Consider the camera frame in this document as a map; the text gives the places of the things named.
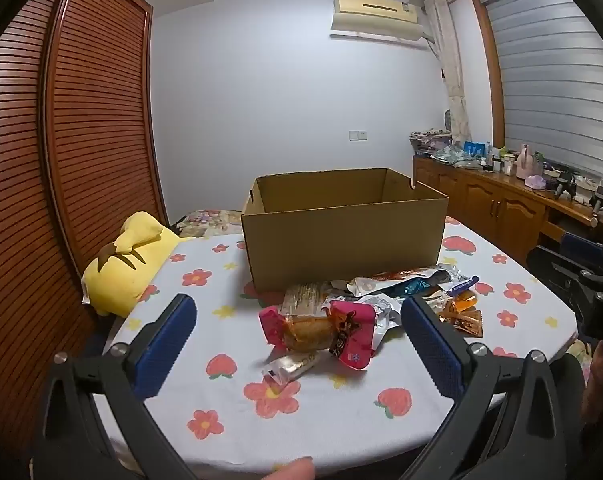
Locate white flower-print bedsheet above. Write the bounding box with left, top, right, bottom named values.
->
left=89, top=210, right=579, bottom=478

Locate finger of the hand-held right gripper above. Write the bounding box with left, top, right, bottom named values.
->
left=560, top=232, right=603, bottom=267
left=526, top=246, right=591, bottom=302

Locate wooden window frame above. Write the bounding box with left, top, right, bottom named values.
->
left=469, top=0, right=557, bottom=151

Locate person's left hand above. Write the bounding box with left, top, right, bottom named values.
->
left=270, top=456, right=316, bottom=480

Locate grey window blind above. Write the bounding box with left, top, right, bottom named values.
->
left=481, top=0, right=603, bottom=181

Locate yellow plush toy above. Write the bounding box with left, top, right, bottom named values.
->
left=80, top=211, right=192, bottom=318

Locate wooden louvred wardrobe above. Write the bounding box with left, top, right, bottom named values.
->
left=0, top=0, right=170, bottom=461

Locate wall air conditioner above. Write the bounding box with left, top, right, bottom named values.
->
left=330, top=0, right=432, bottom=43

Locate patterned cream curtain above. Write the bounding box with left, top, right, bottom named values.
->
left=424, top=0, right=469, bottom=133

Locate pile of floral bags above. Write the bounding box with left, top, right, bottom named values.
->
left=410, top=127, right=455, bottom=157

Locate red white snack pouch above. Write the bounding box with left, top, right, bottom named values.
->
left=346, top=267, right=452, bottom=296

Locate silver snack packet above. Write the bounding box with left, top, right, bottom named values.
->
left=356, top=294, right=407, bottom=356

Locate brown biscuit packet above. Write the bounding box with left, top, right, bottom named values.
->
left=280, top=282, right=332, bottom=318

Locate dark blue snack packet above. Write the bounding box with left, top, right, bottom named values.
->
left=381, top=280, right=432, bottom=301

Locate pink bread packet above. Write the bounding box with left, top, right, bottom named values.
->
left=259, top=300, right=377, bottom=371

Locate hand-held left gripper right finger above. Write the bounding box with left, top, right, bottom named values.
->
left=400, top=294, right=585, bottom=480

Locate green patterned cloth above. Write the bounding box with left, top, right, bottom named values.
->
left=431, top=145, right=482, bottom=168

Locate cardboard box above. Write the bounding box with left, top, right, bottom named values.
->
left=240, top=167, right=449, bottom=295

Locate cluster of small bottles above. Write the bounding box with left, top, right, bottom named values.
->
left=484, top=147, right=517, bottom=176

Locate floral quilt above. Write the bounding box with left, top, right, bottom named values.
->
left=174, top=209, right=245, bottom=238

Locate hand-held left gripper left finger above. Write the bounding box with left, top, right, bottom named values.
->
left=32, top=292, right=198, bottom=480

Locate blue white small packet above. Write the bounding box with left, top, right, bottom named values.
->
left=446, top=275, right=481, bottom=296

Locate wooden sideboard cabinet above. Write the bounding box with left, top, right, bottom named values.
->
left=412, top=155, right=603, bottom=266

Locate clear small snack packet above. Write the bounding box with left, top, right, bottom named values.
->
left=262, top=350, right=319, bottom=386

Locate black small tripod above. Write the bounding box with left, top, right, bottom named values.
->
left=588, top=185, right=603, bottom=227
left=554, top=170, right=578, bottom=200

